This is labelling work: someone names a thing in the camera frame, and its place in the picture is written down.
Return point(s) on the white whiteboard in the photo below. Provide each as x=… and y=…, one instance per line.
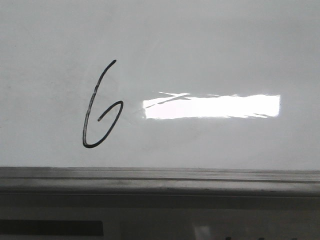
x=160, y=97

